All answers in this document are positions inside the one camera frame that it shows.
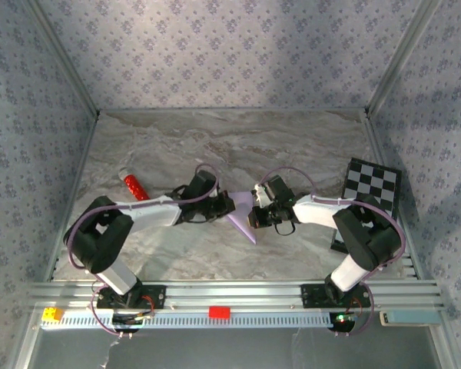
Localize blue-grey flat box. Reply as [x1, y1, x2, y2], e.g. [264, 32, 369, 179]
[379, 310, 442, 327]

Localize aluminium frame post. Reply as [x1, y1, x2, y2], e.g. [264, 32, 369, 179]
[365, 0, 445, 118]
[22, 0, 101, 118]

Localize aluminium back rail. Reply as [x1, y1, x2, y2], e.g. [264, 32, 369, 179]
[98, 107, 368, 115]

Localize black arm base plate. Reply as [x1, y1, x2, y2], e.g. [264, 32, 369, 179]
[300, 283, 372, 309]
[95, 284, 167, 311]

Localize black controller board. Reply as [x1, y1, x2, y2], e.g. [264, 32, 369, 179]
[111, 311, 154, 334]
[328, 311, 360, 332]

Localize white torn tape strip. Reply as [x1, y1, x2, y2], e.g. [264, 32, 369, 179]
[98, 337, 120, 368]

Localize aluminium side rail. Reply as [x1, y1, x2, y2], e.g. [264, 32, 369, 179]
[44, 113, 101, 284]
[363, 111, 422, 281]

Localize grey metal shelf panel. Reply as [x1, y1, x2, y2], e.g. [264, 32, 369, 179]
[34, 328, 443, 369]

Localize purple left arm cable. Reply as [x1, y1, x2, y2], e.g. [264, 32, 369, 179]
[63, 164, 221, 339]

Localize white slotted cable duct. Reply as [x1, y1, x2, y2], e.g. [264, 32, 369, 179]
[40, 309, 364, 330]

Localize aluminium mounting rail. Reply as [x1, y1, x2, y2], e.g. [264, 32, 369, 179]
[25, 279, 446, 313]

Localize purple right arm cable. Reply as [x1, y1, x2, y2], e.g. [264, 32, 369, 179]
[259, 165, 407, 338]

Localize red glitter tube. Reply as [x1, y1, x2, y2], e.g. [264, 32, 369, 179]
[118, 168, 151, 201]

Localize black and grey checkerboard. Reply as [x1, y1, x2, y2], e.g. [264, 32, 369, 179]
[330, 157, 403, 254]

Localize yellow toy block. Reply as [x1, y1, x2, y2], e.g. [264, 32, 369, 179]
[41, 307, 65, 323]

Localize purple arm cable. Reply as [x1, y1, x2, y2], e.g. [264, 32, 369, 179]
[259, 165, 407, 338]
[63, 164, 221, 339]

